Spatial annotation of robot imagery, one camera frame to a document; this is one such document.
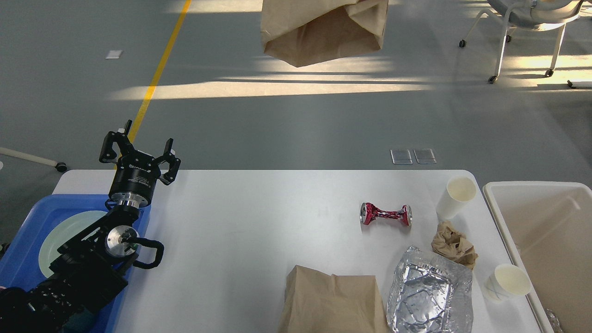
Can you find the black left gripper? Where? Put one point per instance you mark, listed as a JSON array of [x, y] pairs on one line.
[[136, 174]]

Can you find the pale green plate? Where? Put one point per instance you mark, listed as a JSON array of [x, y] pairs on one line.
[[62, 233]]

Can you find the dark green mug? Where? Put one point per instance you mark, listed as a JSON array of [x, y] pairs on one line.
[[83, 322]]

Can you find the brown paper bag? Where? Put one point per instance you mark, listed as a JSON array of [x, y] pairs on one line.
[[315, 302], [306, 32]]

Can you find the small white paper cup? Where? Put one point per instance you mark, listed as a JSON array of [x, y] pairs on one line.
[[506, 282]]

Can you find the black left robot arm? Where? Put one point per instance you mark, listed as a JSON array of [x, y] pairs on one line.
[[89, 271]]

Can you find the white chair at left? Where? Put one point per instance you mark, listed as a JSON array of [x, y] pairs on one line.
[[59, 166]]

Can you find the blue plastic tray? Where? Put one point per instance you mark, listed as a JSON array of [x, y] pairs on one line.
[[19, 266]]

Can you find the red candy wrapper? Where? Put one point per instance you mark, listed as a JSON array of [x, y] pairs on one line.
[[369, 212]]

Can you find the metal floor socket plates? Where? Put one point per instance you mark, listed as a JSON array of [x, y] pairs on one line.
[[412, 156]]

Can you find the crumpled brown paper ball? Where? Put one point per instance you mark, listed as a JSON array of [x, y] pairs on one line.
[[453, 245]]

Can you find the white plastic bin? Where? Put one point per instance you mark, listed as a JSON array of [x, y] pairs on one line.
[[547, 230]]

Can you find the white chair on casters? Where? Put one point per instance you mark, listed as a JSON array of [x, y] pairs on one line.
[[528, 15]]

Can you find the crumpled foil in bin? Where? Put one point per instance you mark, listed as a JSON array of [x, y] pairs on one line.
[[554, 321]]

